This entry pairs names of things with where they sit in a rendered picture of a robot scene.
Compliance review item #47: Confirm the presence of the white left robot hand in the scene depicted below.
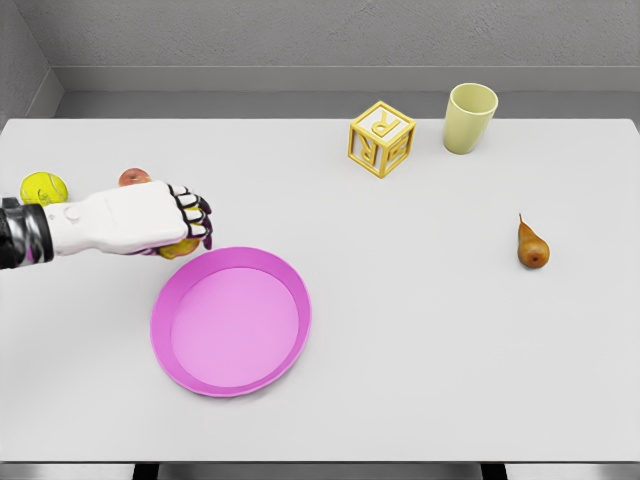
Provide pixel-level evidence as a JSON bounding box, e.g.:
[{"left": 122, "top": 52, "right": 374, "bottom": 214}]
[{"left": 92, "top": 180, "right": 215, "bottom": 258}]

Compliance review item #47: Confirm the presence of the yellow lemon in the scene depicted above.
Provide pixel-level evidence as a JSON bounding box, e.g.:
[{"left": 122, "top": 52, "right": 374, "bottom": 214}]
[{"left": 158, "top": 238, "right": 202, "bottom": 261}]

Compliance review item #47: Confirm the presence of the pink round plate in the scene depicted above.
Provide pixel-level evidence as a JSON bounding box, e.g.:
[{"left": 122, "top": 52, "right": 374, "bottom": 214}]
[{"left": 150, "top": 246, "right": 313, "bottom": 399}]

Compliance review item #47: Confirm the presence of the red apple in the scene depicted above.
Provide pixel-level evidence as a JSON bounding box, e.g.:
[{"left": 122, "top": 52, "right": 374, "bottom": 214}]
[{"left": 117, "top": 168, "right": 152, "bottom": 188}]

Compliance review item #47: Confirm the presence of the yellow tennis ball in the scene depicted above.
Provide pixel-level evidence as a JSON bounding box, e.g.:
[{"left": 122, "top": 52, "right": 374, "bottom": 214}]
[{"left": 19, "top": 171, "right": 69, "bottom": 207}]

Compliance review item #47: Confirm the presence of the yellow letter block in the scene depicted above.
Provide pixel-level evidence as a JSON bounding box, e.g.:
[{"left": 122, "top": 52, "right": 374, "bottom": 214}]
[{"left": 347, "top": 100, "right": 418, "bottom": 180}]

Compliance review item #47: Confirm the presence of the pale yellow cup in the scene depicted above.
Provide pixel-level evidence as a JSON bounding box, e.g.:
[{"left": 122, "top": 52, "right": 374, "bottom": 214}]
[{"left": 442, "top": 82, "right": 499, "bottom": 156}]

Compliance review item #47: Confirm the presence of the brown pear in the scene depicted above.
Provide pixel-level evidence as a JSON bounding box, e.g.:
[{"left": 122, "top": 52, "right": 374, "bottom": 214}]
[{"left": 516, "top": 213, "right": 551, "bottom": 270}]

